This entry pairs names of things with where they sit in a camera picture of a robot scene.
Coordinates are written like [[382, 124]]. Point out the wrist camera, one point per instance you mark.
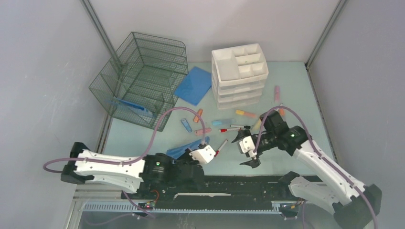
[[247, 147], [203, 155]]

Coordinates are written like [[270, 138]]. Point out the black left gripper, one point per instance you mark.
[[194, 162]]

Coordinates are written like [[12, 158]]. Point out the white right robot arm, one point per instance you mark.
[[352, 203]]

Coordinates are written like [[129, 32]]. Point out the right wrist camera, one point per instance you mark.
[[247, 147]]

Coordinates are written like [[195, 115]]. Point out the white plastic drawer organizer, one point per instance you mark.
[[239, 75]]

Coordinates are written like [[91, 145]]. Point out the red cap marker lower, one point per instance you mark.
[[221, 147]]

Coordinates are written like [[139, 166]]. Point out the yellow pink highlighter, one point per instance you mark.
[[245, 113]]

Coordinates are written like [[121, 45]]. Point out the red cap marker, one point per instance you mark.
[[221, 147], [223, 130]]

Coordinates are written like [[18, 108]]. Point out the blue transparent correction tape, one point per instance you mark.
[[186, 125]]

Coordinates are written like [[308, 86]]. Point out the pink correction tape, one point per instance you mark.
[[200, 132]]

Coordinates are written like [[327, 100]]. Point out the red cap marker upper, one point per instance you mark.
[[223, 130]]

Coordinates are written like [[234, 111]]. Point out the blue folder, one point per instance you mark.
[[136, 108], [181, 154], [194, 86]]

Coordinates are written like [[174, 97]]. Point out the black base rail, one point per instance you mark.
[[222, 194]]

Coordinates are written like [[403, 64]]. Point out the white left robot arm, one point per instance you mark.
[[159, 169]]

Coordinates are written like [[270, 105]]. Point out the green wire mesh rack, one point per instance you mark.
[[146, 71]]

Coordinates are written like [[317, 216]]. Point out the orange grey highlighter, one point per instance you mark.
[[281, 112]]

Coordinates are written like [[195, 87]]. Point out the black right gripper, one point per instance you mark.
[[241, 133]]

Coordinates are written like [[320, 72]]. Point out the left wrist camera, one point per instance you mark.
[[203, 155]]

